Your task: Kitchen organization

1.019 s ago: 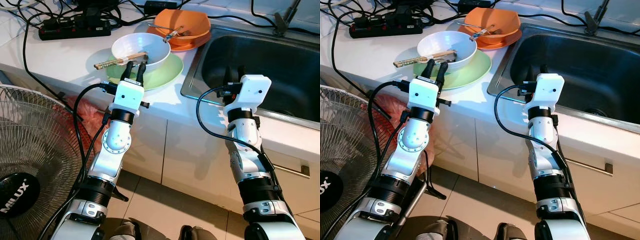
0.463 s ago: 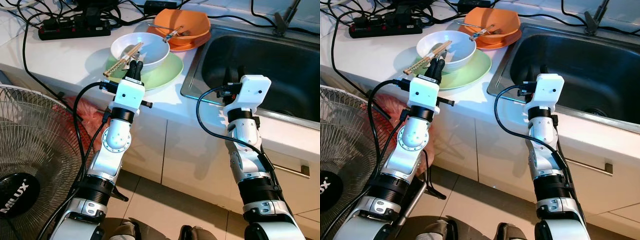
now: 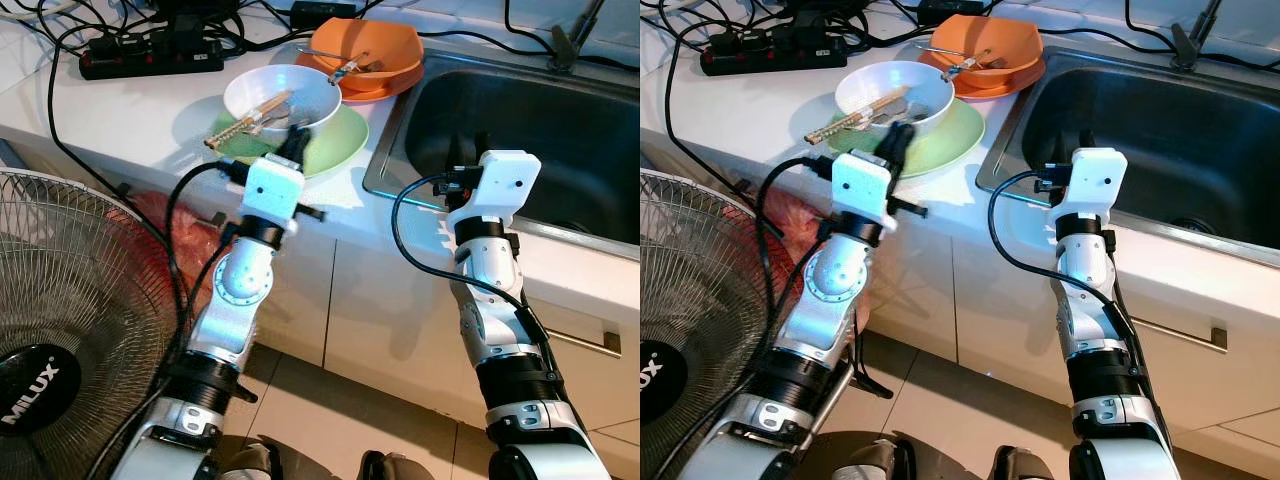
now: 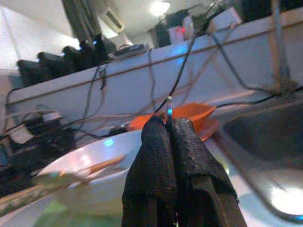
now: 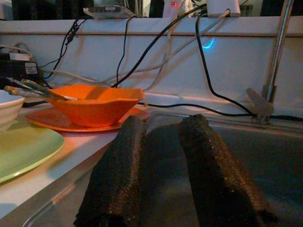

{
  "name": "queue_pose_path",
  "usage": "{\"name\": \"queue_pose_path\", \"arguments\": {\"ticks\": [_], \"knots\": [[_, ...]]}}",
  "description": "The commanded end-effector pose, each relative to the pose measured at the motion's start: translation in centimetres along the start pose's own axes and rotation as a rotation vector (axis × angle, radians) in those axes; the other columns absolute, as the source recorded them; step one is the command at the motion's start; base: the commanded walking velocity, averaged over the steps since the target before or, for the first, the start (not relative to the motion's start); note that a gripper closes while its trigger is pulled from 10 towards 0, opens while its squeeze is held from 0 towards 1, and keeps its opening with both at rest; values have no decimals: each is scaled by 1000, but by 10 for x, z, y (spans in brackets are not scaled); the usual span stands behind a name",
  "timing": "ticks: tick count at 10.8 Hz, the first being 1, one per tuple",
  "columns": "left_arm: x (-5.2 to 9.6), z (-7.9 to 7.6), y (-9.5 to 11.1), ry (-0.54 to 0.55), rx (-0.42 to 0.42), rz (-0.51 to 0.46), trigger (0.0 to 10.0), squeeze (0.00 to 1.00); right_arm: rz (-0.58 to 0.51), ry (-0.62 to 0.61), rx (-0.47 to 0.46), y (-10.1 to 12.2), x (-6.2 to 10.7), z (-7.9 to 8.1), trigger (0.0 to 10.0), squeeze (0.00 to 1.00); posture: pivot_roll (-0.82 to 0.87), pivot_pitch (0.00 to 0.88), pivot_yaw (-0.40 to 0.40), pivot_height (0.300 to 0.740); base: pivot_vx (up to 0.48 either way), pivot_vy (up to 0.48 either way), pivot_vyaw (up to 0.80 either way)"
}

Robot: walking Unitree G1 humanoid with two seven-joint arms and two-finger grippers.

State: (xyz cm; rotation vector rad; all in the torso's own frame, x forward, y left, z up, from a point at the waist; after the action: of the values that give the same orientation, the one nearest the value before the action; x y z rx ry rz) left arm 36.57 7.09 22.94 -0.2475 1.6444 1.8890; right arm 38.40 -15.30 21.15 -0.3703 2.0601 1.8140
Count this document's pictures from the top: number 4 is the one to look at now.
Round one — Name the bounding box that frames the thin black cable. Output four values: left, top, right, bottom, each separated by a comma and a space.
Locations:
215, 93, 303, 108
155, 14, 214, 113

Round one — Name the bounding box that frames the green plate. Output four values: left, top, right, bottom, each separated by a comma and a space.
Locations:
35, 201, 124, 227

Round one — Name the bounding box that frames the small black power adapter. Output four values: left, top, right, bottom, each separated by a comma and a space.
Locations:
104, 124, 130, 137

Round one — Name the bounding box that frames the dark curtain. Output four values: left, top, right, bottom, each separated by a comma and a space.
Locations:
62, 0, 101, 42

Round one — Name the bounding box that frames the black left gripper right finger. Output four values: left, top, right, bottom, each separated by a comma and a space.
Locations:
171, 119, 248, 227

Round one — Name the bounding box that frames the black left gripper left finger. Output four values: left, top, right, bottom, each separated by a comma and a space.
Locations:
122, 115, 178, 227

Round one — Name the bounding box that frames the metal spoon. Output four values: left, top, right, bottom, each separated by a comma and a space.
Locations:
166, 96, 174, 125

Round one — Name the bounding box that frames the white air conditioner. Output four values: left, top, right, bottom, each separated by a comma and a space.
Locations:
97, 7, 125, 34

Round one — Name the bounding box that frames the white box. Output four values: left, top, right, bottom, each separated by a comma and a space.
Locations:
206, 6, 243, 33

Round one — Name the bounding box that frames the orange plate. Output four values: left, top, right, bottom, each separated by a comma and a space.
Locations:
197, 119, 220, 142

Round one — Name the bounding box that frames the wooden chopstick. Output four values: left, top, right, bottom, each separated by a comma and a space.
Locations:
0, 156, 126, 217
0, 157, 126, 217

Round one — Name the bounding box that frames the orange bowl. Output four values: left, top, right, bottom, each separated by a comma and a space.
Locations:
129, 103, 216, 138

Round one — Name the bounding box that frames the black battery charger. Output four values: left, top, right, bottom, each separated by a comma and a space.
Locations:
37, 52, 71, 78
17, 59, 48, 87
79, 34, 112, 69

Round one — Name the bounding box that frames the black power strip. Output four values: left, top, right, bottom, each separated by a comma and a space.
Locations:
21, 113, 79, 152

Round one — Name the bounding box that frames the white bowl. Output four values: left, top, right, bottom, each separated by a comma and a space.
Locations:
37, 129, 147, 216

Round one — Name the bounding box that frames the stainless steel kitchen sink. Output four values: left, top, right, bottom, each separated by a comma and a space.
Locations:
214, 94, 303, 224

